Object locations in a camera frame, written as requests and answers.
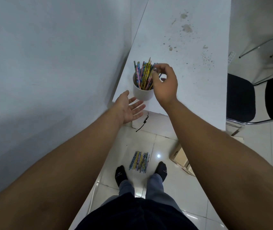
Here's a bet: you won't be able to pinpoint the black shirt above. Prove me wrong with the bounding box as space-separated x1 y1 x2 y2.
75 192 199 230

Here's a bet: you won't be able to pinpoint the white round cup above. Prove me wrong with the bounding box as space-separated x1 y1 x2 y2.
133 72 154 101

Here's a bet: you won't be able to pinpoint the person's right hand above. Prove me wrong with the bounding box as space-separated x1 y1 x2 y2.
151 63 179 107

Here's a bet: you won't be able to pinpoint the person's left hand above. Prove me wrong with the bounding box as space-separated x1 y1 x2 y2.
113 90 146 125

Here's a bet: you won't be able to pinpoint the cardboard box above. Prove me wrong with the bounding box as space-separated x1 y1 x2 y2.
169 143 196 177

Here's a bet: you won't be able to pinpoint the black sock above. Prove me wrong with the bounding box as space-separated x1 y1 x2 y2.
115 165 129 187
154 161 168 183

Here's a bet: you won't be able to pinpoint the black right sock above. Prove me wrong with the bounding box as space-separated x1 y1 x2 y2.
154 161 168 183

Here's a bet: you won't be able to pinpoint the person's left forearm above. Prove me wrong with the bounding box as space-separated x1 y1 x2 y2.
0 103 123 230

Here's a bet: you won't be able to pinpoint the black cable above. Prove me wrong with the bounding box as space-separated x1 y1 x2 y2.
136 112 149 133

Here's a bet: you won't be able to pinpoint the black chair with chrome frame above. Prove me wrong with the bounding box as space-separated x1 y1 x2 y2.
226 67 273 137

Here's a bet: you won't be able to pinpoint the person's right forearm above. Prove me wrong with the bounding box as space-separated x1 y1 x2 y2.
162 98 273 230

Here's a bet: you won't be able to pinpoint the bunch of colourful pencils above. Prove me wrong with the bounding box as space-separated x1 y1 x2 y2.
133 57 163 91

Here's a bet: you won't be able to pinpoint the grey trousers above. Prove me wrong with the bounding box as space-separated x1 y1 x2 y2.
100 173 183 215

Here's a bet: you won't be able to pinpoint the pile of colourful pencils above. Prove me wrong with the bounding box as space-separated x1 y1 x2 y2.
129 151 150 173

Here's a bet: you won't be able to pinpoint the black left sock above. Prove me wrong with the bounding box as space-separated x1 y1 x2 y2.
115 165 129 187

